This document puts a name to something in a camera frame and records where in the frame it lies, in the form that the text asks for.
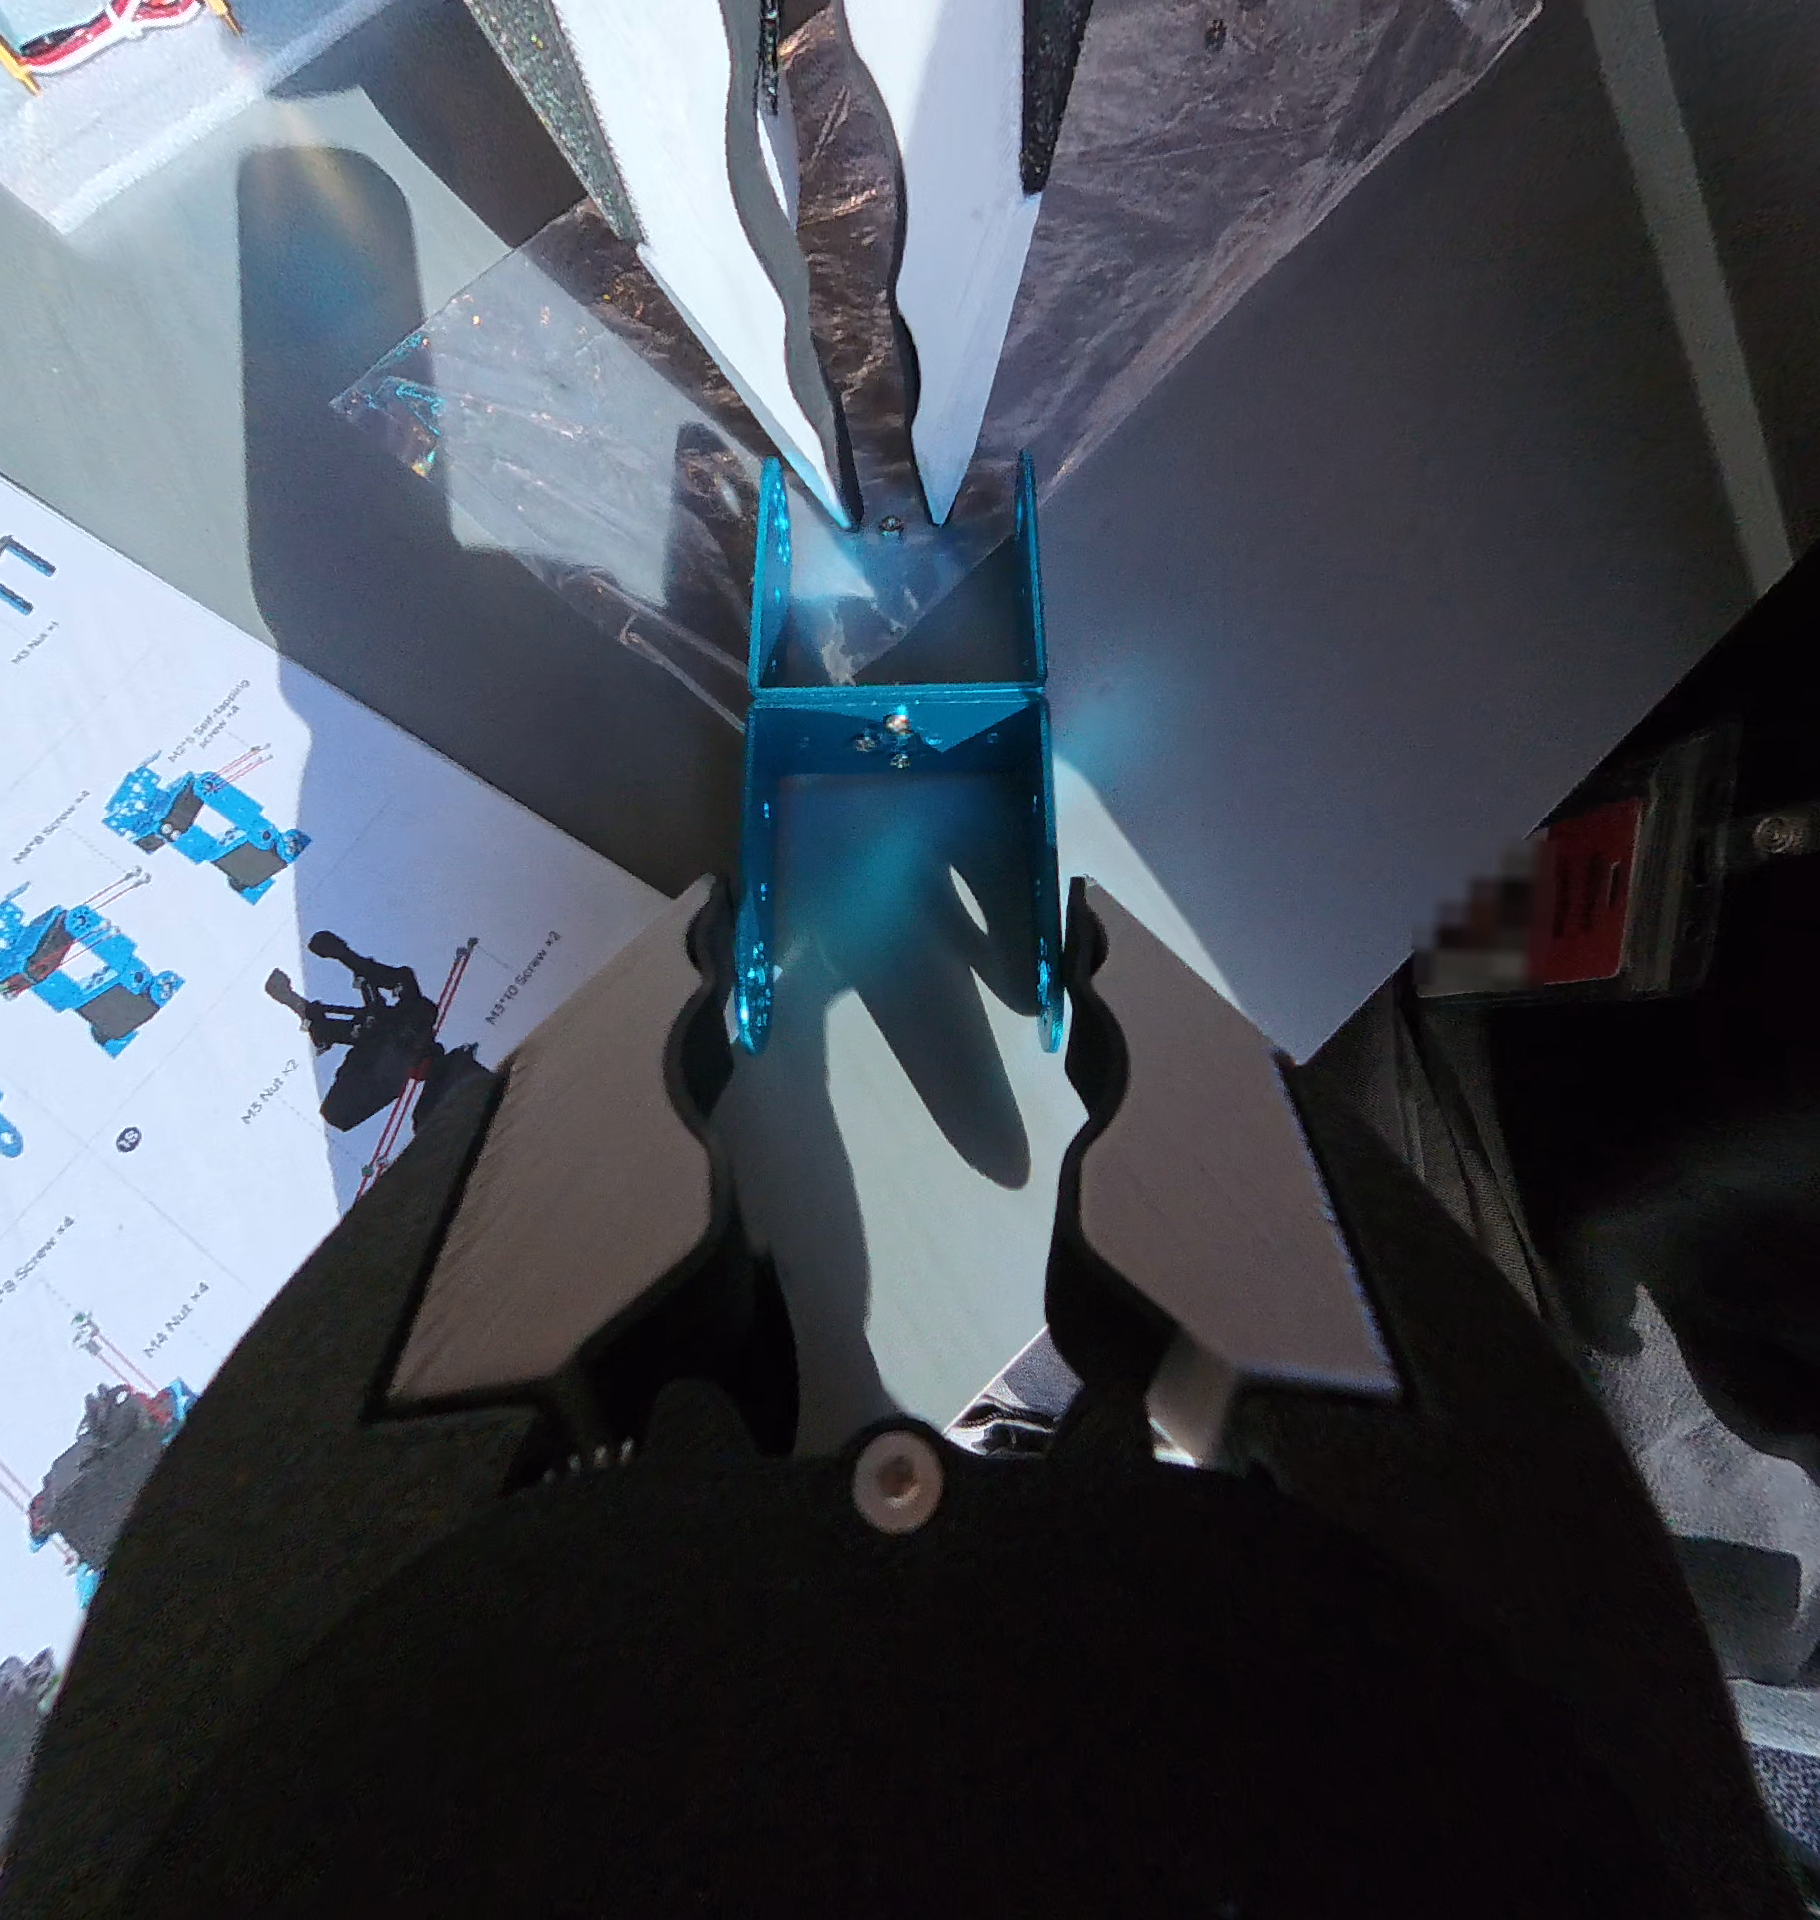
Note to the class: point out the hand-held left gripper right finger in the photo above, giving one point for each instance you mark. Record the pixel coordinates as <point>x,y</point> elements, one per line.
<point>1243,1202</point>

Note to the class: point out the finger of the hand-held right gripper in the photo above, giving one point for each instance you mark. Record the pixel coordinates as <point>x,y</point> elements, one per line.
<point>688,152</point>
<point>966,181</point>

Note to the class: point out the small clear plastic bag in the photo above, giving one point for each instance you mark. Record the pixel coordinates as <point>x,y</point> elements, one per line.
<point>518,394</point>

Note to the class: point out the large clear plastic bag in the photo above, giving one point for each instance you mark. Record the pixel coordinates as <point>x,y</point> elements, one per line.
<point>1268,152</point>

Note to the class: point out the blue metal bracket assembly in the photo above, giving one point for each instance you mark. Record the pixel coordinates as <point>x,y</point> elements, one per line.
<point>896,720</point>

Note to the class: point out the white instruction sheet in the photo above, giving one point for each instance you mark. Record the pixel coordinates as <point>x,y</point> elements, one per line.
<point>160,751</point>

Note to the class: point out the white foam tray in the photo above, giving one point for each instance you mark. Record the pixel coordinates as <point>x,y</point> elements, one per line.
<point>254,121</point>

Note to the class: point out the red label device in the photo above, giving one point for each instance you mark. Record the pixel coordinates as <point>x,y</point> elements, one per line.
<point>1636,900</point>

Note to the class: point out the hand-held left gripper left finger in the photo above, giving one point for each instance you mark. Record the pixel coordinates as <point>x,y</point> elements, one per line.
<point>569,1202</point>

